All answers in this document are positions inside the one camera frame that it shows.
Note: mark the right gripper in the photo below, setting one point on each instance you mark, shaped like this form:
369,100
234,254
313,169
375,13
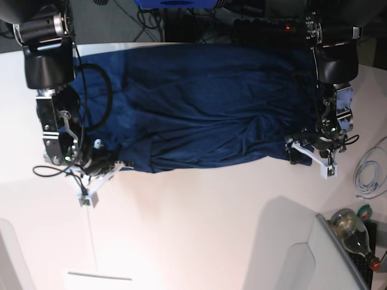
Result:
98,161

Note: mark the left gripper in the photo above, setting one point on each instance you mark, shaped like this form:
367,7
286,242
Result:
315,140

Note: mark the dark blue t-shirt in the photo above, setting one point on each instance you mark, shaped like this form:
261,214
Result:
198,106

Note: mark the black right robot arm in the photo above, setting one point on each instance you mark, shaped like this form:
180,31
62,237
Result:
45,32

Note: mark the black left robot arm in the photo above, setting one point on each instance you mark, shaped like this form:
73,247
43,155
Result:
332,30

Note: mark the green tape roll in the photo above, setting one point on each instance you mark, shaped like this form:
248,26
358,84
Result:
365,212

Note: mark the clear plastic bottle red cap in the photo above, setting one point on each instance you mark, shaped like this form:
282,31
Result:
353,235

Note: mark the blue box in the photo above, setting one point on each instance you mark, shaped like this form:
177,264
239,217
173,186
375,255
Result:
150,4

